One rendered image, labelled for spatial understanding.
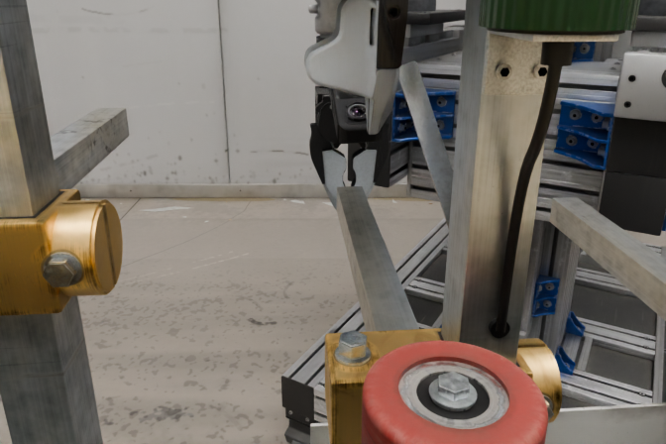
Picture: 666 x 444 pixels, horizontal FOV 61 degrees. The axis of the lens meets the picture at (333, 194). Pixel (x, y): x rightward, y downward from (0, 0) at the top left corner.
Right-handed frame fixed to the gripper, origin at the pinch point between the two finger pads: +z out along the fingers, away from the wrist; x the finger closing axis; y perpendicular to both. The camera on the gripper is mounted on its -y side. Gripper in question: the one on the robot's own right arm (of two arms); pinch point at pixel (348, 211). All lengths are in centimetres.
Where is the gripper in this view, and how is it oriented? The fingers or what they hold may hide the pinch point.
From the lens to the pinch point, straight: 67.3
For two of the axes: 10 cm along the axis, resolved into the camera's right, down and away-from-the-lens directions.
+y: -0.8, -3.4, 9.4
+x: -10.0, 0.3, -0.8
